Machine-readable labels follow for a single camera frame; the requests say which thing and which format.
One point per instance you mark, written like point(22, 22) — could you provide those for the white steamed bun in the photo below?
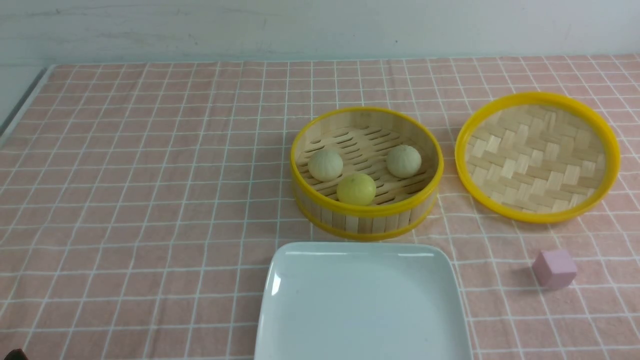
point(325, 165)
point(403, 161)

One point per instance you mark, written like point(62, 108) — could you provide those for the yellow steamed bun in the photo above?
point(358, 189)

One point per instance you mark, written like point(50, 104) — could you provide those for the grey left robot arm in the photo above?
point(16, 354)

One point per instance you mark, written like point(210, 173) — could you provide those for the white square plate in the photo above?
point(361, 301)

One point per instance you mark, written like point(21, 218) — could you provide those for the bamboo steamer basket yellow rim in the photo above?
point(363, 137)

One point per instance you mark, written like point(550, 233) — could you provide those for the pink checkered tablecloth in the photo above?
point(141, 205)

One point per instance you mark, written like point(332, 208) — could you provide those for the woven bamboo steamer lid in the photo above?
point(537, 157)

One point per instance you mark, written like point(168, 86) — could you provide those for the pink cube block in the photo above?
point(554, 269)

